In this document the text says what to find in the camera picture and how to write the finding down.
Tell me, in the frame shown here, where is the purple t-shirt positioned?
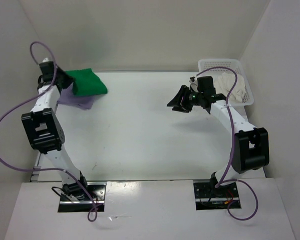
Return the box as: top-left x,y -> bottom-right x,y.
57,84 -> 95,110

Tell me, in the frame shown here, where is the aluminium table edge rail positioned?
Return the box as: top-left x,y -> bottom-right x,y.
29,71 -> 68,182

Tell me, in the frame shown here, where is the green t-shirt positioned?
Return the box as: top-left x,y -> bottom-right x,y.
66,68 -> 108,97

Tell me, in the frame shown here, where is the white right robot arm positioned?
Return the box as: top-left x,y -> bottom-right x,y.
167,67 -> 269,197

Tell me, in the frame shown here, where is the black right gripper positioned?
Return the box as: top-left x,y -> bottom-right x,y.
167,84 -> 204,113

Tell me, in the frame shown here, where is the white plastic basket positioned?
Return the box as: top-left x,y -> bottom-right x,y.
198,58 -> 254,107

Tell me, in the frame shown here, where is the white t-shirt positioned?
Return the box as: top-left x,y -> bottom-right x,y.
213,72 -> 246,103

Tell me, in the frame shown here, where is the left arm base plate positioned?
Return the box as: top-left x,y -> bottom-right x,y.
51,181 -> 106,213

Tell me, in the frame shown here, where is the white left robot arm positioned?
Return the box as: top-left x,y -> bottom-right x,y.
21,58 -> 90,200

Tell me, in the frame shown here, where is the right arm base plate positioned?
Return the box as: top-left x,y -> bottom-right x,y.
193,179 -> 241,211

